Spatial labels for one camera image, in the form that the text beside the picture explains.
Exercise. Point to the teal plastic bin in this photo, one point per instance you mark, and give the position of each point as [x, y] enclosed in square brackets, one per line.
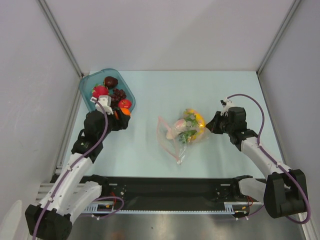
[89, 82]

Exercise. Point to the left aluminium frame post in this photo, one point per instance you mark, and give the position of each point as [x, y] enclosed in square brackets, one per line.
[45, 8]

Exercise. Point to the small red fake apple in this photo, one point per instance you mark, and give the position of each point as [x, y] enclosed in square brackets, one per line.
[125, 103]

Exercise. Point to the fake orange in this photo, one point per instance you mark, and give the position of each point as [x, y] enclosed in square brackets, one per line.
[125, 111]

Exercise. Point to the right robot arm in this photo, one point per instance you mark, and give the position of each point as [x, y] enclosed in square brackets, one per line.
[285, 191]

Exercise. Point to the right white cable duct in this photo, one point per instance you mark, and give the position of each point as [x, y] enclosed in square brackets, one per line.
[237, 207]

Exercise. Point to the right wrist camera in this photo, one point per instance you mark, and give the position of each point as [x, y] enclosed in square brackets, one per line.
[226, 104]

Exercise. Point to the right aluminium frame post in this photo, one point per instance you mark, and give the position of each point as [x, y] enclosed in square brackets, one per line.
[279, 34]

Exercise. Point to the dark red fake apple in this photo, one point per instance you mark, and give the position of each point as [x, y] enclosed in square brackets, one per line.
[110, 82]

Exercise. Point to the clear zip top bag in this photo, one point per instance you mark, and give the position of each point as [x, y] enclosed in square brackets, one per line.
[177, 147]

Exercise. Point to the yellow fake banana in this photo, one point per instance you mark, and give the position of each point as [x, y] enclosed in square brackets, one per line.
[197, 122]

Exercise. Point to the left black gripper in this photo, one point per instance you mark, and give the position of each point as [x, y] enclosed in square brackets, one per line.
[122, 123]

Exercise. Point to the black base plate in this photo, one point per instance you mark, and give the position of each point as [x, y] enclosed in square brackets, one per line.
[176, 194]

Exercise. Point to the purple fake grapes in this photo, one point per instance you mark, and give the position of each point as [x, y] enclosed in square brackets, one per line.
[116, 96]

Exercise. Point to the aluminium rail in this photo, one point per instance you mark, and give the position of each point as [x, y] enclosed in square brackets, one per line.
[43, 190]

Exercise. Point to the left white cable duct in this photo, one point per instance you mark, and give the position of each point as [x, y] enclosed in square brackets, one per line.
[103, 207]

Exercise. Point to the white cable duct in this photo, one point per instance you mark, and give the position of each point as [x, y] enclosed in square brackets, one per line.
[237, 207]
[103, 207]

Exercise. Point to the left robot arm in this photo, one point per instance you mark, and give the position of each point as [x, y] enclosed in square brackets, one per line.
[53, 217]

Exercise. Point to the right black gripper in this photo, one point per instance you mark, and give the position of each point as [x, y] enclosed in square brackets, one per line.
[217, 125]

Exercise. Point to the aluminium frame post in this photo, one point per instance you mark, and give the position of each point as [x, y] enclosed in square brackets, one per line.
[45, 8]
[279, 34]

